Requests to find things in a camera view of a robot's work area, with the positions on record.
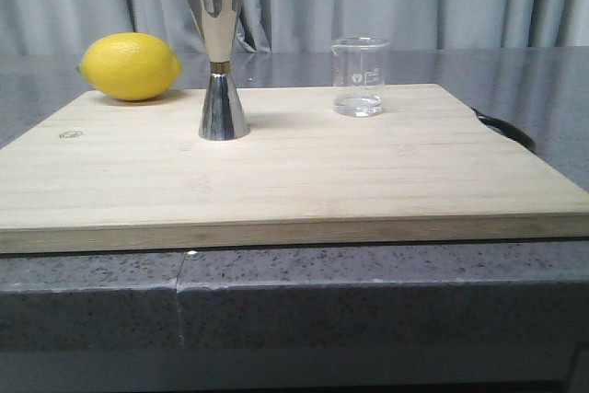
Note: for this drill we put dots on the clear glass beaker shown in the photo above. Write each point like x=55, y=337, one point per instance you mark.
x=358, y=75

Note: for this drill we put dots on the steel double jigger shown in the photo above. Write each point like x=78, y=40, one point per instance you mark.
x=223, y=118

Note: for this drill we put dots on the light wooden cutting board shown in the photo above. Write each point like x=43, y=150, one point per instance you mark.
x=102, y=175

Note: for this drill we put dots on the yellow lemon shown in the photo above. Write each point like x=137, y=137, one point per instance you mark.
x=130, y=66

